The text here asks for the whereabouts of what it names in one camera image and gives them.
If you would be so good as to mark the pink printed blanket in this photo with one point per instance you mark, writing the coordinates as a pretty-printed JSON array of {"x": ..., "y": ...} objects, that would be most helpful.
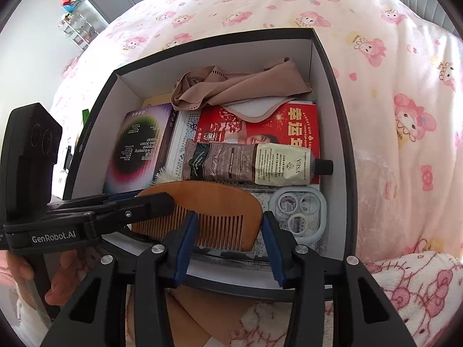
[{"x": 253, "y": 3}]

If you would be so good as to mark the purple and black flat box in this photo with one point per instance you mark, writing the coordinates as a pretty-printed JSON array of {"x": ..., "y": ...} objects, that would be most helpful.
[{"x": 137, "y": 144}]

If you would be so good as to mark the green snack packet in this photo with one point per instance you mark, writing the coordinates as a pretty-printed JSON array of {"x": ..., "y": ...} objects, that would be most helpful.
[{"x": 85, "y": 119}]

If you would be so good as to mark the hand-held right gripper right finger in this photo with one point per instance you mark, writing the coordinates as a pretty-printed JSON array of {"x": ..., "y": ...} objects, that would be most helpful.
[{"x": 276, "y": 253}]

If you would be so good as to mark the white patterned box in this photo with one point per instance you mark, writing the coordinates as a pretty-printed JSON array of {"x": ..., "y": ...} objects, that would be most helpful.
[{"x": 181, "y": 144}]

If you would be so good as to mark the black cardboard box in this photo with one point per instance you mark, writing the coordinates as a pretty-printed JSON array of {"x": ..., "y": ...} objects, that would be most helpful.
[{"x": 336, "y": 133}]

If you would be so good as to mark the red printed packet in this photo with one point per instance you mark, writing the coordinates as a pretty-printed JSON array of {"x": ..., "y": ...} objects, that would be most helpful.
[{"x": 289, "y": 126}]

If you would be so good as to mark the beige cloth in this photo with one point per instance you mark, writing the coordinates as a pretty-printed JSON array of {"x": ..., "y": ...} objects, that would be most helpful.
[{"x": 231, "y": 86}]

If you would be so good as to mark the brown and cream hand cream tube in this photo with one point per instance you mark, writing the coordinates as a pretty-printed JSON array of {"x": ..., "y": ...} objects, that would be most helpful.
[{"x": 231, "y": 162}]

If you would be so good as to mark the wooden comb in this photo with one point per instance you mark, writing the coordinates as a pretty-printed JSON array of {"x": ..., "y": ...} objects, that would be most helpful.
[{"x": 209, "y": 198}]

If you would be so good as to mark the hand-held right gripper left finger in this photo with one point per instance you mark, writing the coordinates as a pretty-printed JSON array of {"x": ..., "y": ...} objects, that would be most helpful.
[{"x": 185, "y": 249}]

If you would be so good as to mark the person's left hand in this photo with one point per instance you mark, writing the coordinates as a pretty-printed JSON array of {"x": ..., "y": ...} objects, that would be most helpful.
[{"x": 67, "y": 278}]

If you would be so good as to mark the clear round-compartment case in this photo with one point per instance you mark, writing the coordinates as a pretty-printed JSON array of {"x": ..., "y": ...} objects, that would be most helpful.
[{"x": 300, "y": 209}]

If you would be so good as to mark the person's leg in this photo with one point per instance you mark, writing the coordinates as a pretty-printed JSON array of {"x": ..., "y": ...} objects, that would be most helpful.
[{"x": 202, "y": 314}]

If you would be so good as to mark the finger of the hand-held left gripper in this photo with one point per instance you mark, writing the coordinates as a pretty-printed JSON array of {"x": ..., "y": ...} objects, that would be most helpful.
[
  {"x": 83, "y": 204},
  {"x": 144, "y": 208}
]

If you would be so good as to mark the yellow box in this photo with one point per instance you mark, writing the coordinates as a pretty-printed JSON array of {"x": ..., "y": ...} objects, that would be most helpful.
[{"x": 159, "y": 99}]

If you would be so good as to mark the fluffy pink and white blanket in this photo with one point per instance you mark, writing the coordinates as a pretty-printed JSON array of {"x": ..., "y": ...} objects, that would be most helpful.
[{"x": 427, "y": 289}]

